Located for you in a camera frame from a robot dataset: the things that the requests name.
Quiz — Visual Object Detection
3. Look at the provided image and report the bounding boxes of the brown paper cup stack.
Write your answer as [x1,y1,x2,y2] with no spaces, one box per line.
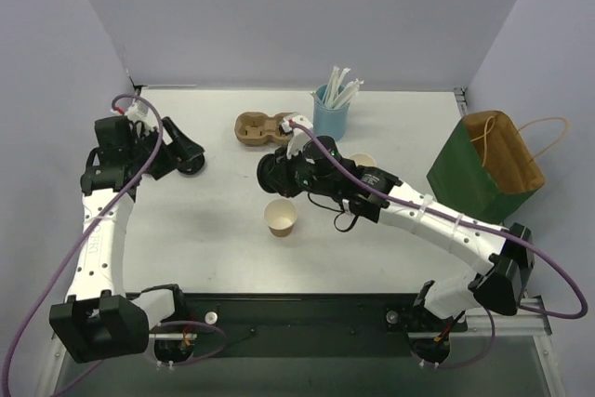
[349,152,377,167]

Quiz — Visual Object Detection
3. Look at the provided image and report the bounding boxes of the single brown paper cup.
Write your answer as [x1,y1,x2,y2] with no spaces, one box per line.
[263,199,298,237]

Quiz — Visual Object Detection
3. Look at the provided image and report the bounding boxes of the black plastic cup lid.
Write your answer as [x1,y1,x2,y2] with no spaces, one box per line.
[257,153,277,193]

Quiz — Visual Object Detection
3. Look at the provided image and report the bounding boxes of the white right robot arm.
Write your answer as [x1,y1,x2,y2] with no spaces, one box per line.
[257,136,534,330]

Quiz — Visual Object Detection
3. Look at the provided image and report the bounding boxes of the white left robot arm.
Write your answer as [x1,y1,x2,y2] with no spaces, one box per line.
[49,115,205,364]

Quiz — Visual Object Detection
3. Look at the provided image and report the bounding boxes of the black lid stack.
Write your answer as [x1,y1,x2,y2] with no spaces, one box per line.
[177,155,205,177]

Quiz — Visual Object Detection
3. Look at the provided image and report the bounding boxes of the brown cardboard cup carrier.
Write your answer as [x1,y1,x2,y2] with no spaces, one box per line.
[234,112,291,147]

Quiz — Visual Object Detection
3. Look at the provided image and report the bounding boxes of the blue straw holder cup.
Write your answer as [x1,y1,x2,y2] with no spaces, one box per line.
[312,85,350,141]

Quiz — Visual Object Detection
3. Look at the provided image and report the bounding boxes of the white wrapped straw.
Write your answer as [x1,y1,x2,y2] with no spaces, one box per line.
[323,66,339,108]
[333,79,364,109]
[328,68,350,109]

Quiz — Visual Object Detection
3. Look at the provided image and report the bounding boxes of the green paper bag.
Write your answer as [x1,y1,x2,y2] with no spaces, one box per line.
[427,111,570,224]

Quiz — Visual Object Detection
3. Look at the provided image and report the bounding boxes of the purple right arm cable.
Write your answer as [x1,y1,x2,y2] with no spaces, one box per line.
[290,120,589,370]

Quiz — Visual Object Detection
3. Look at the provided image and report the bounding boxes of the aluminium table rail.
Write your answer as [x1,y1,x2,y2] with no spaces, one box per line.
[125,91,145,122]

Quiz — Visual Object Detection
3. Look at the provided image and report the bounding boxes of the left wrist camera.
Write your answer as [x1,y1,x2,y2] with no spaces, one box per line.
[125,100,155,128]

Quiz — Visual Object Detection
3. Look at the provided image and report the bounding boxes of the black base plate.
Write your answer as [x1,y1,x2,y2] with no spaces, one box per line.
[149,293,467,366]

